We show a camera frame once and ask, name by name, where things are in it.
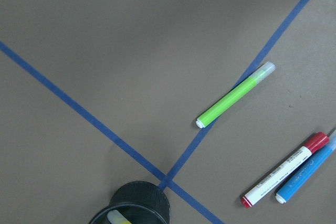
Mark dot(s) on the green marker pen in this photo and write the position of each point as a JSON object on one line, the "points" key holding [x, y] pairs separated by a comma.
{"points": [[236, 94]]}

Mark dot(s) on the red capped white marker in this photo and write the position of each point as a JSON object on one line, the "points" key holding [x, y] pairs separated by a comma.
{"points": [[278, 174]]}

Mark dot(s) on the blue marker pen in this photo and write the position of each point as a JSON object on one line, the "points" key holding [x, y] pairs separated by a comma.
{"points": [[301, 176]]}

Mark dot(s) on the brown paper table cover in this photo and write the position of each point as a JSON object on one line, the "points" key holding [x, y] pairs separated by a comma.
{"points": [[147, 69]]}

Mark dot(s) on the blue tape strip crosswise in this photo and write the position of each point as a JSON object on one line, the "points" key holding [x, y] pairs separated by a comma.
{"points": [[107, 132]]}

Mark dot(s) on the black mesh pen cup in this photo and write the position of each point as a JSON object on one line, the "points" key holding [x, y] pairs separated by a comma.
{"points": [[138, 202]]}

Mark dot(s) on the yellow highlighter pen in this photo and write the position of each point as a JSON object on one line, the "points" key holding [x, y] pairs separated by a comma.
{"points": [[115, 217]]}

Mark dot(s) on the blue tape strip lengthwise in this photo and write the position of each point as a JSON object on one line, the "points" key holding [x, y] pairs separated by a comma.
{"points": [[253, 66]]}

